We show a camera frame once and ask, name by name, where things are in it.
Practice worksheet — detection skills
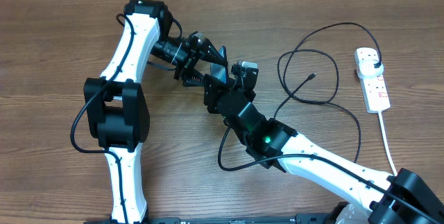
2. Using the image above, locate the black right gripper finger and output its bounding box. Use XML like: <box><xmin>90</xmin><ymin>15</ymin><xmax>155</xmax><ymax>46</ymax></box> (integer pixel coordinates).
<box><xmin>231</xmin><ymin>63</ymin><xmax>259</xmax><ymax>92</ymax></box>
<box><xmin>204</xmin><ymin>74</ymin><xmax>225</xmax><ymax>99</ymax></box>

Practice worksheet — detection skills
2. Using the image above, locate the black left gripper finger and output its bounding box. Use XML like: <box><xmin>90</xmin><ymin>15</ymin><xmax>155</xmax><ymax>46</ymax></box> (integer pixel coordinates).
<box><xmin>182</xmin><ymin>69</ymin><xmax>204</xmax><ymax>87</ymax></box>
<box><xmin>200</xmin><ymin>42</ymin><xmax>228</xmax><ymax>67</ymax></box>

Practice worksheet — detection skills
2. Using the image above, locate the blue screen smartphone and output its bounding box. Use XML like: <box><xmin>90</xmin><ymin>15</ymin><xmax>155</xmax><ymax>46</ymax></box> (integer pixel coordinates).
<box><xmin>210</xmin><ymin>63</ymin><xmax>228</xmax><ymax>83</ymax></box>

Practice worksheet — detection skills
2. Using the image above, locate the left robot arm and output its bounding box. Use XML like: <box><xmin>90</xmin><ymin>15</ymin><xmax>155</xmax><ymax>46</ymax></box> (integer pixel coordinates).
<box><xmin>80</xmin><ymin>0</ymin><xmax>229</xmax><ymax>223</ymax></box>

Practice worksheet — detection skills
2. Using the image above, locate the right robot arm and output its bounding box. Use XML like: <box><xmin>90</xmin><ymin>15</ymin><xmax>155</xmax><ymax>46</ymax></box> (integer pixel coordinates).
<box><xmin>204</xmin><ymin>63</ymin><xmax>443</xmax><ymax>223</ymax></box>

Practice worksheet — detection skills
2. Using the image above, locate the white round charger plug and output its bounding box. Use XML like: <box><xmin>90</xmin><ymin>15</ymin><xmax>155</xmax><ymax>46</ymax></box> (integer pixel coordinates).
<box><xmin>357</xmin><ymin>60</ymin><xmax>384</xmax><ymax>79</ymax></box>

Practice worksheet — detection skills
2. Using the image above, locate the white power strip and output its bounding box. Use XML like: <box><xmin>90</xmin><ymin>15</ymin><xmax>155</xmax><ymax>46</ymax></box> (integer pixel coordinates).
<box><xmin>354</xmin><ymin>47</ymin><xmax>391</xmax><ymax>113</ymax></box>

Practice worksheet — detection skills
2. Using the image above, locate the black USB charging cable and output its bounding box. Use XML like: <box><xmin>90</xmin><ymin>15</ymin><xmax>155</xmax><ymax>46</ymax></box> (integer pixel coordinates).
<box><xmin>272</xmin><ymin>21</ymin><xmax>383</xmax><ymax>164</ymax></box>

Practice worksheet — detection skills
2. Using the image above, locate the white power strip cord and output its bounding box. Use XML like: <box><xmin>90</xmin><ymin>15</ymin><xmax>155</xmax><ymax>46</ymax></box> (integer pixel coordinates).
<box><xmin>377</xmin><ymin>111</ymin><xmax>399</xmax><ymax>177</ymax></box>

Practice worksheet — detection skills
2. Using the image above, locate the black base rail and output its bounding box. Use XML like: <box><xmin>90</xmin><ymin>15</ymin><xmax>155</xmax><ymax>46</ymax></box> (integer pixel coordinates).
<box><xmin>148</xmin><ymin>213</ymin><xmax>335</xmax><ymax>224</ymax></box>

